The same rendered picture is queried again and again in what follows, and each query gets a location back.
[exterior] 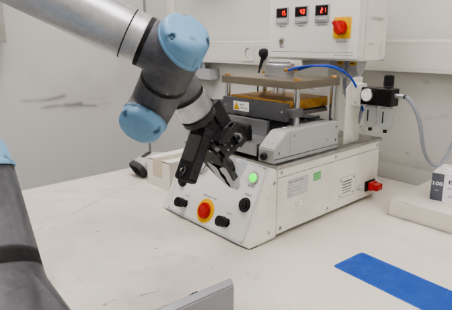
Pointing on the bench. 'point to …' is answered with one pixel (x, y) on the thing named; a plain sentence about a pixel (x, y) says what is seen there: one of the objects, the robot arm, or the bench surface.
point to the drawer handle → (246, 130)
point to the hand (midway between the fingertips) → (232, 187)
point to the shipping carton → (163, 168)
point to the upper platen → (308, 100)
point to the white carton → (442, 184)
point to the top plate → (286, 77)
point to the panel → (221, 201)
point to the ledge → (422, 208)
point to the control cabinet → (330, 29)
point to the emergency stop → (204, 210)
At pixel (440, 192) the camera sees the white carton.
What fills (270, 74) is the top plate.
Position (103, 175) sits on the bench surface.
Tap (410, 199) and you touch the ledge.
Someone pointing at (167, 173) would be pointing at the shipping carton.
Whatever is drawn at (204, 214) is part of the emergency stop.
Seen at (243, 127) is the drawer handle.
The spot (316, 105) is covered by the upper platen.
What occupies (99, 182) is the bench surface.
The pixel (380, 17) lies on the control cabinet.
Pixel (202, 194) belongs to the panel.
